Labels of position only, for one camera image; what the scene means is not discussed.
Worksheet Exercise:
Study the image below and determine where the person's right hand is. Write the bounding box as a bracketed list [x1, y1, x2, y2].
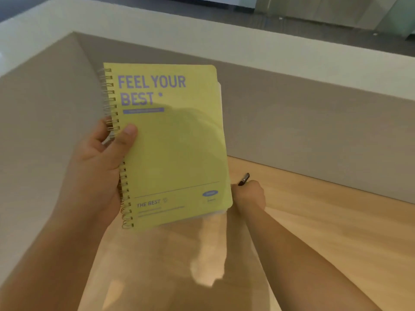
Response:
[231, 180, 266, 217]

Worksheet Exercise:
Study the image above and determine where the person's left hand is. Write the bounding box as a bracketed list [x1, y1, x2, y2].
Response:
[60, 118, 139, 224]

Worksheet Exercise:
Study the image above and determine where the yellow spiral notebook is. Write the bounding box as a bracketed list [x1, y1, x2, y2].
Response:
[97, 63, 233, 230]

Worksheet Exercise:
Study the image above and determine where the person's right forearm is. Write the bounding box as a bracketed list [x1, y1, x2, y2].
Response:
[234, 207, 383, 311]

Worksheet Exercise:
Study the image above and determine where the person's left forearm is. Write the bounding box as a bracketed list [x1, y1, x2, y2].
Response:
[0, 201, 112, 311]

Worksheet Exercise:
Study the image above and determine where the grey desk partition panel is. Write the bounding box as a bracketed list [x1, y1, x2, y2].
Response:
[0, 31, 415, 311]

